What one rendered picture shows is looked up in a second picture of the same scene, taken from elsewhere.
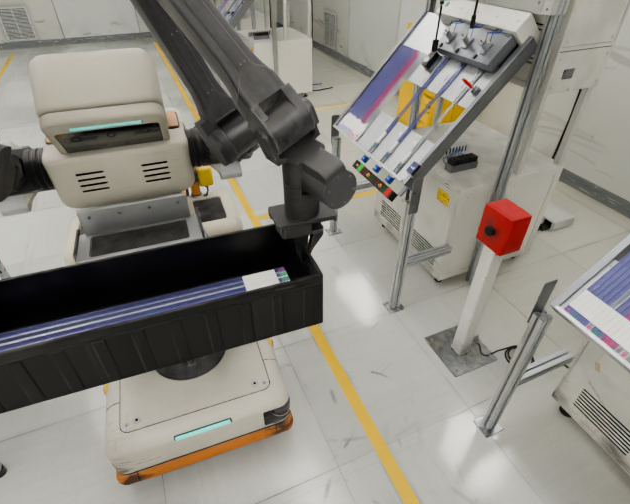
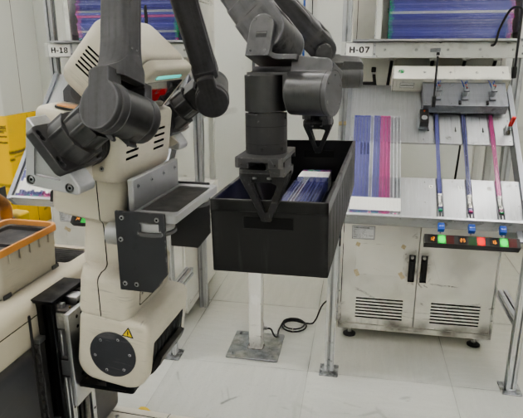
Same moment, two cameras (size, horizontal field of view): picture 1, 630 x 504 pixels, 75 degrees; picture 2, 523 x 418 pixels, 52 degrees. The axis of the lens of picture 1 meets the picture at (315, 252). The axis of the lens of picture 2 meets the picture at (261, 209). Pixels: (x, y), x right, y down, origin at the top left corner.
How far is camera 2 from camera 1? 118 cm
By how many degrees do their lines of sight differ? 54
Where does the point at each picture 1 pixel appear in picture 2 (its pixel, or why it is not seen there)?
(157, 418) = not seen: outside the picture
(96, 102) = (165, 55)
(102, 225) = (143, 196)
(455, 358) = (261, 352)
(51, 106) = (149, 55)
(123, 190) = (143, 158)
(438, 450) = (326, 405)
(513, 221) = not seen: hidden behind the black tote
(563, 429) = (359, 342)
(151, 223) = (163, 192)
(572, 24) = not seen: hidden behind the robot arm
